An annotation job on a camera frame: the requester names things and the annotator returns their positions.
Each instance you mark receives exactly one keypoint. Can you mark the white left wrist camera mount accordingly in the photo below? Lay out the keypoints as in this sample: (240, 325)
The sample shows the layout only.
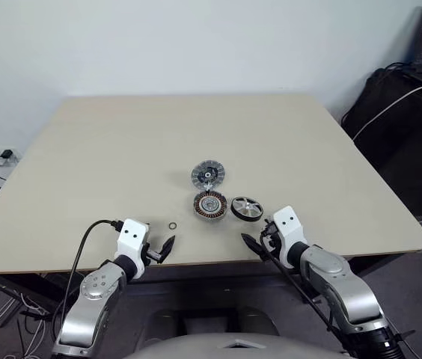
(132, 235)

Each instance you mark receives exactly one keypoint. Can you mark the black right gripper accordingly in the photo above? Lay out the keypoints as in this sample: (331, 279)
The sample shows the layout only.
(271, 235)

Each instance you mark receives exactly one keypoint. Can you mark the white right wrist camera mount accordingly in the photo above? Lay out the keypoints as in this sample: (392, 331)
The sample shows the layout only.
(287, 224)

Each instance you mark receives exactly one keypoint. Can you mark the grey round motor cover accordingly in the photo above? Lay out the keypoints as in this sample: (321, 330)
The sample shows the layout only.
(201, 174)

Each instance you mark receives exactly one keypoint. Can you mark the black silver spoked rotor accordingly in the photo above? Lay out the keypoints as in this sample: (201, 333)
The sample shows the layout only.
(246, 207)

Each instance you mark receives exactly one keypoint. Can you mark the grey robot torso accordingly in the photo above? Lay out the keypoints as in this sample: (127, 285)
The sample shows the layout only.
(196, 348)

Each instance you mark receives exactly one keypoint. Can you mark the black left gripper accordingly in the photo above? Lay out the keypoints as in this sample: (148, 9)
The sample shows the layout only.
(151, 251)

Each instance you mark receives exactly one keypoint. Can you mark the black power adapter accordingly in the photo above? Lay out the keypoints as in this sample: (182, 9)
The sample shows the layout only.
(7, 154)

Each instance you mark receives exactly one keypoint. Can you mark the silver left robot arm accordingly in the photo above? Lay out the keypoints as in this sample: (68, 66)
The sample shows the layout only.
(95, 288)

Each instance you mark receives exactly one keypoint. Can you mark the large black bag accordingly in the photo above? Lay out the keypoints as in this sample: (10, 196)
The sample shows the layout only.
(402, 149)

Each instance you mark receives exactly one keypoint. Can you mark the copper wound motor stator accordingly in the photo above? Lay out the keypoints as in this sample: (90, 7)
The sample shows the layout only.
(200, 205)

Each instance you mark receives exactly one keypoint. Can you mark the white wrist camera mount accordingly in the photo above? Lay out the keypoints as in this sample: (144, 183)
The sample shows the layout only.
(287, 224)
(132, 235)

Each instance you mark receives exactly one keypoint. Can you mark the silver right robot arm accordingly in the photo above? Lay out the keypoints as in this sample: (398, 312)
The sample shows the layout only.
(330, 269)

